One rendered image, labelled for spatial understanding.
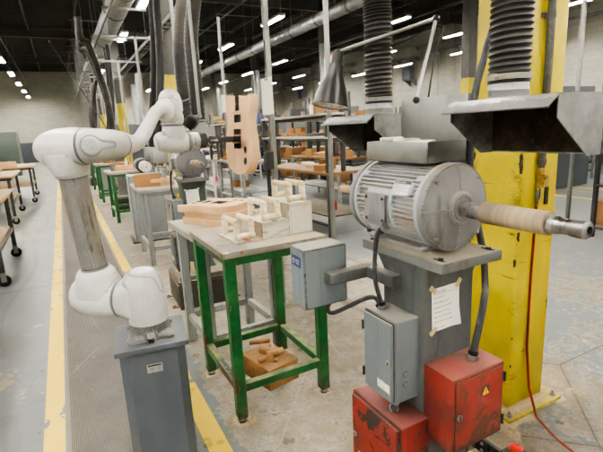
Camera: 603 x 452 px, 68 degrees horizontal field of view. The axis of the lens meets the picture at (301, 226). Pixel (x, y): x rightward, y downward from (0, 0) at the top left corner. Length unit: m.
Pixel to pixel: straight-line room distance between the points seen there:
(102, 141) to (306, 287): 0.86
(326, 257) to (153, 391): 0.93
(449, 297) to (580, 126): 0.58
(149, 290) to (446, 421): 1.15
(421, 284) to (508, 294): 1.13
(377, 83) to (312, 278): 0.72
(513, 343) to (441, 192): 1.40
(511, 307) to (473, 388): 1.07
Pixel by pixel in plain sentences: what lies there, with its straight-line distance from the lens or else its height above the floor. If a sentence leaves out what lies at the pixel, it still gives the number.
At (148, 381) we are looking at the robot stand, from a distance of 1.94.
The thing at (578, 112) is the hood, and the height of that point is 1.50.
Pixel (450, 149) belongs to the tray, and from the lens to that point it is 1.36.
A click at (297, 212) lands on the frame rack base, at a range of 2.40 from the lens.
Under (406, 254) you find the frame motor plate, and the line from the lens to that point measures 1.34.
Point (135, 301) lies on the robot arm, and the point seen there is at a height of 0.87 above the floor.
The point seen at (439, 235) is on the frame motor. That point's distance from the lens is 1.30.
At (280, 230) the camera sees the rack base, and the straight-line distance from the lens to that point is 2.37.
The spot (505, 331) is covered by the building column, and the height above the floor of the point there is 0.44.
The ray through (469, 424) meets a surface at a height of 0.63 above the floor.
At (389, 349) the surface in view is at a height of 0.85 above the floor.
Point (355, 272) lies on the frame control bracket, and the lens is 1.46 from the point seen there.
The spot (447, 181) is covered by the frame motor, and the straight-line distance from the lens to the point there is 1.29.
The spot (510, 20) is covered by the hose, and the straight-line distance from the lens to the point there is 1.28.
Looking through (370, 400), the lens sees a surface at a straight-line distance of 1.57.
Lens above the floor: 1.49
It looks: 12 degrees down
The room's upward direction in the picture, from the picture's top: 3 degrees counter-clockwise
